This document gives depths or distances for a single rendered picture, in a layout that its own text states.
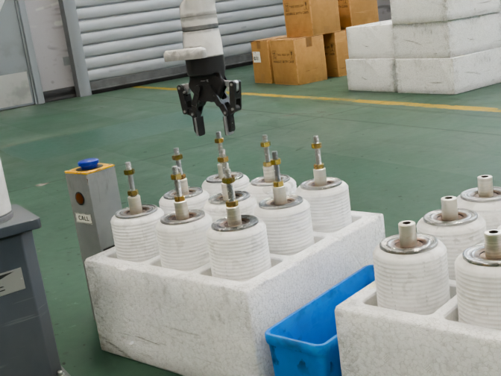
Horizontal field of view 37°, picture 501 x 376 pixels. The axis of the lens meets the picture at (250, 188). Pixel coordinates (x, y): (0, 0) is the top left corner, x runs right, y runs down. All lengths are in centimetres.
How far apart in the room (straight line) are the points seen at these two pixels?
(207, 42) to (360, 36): 297
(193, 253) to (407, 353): 42
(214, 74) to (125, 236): 36
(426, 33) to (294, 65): 131
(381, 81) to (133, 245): 308
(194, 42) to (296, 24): 380
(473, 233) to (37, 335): 70
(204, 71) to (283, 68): 373
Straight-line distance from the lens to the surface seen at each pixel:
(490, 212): 118
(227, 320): 117
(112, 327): 140
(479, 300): 94
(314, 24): 512
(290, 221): 124
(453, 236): 108
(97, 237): 149
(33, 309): 129
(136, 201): 135
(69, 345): 151
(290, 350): 110
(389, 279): 100
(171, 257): 126
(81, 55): 642
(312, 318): 121
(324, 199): 133
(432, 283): 100
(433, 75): 398
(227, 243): 116
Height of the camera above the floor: 59
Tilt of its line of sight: 14 degrees down
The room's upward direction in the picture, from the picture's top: 8 degrees counter-clockwise
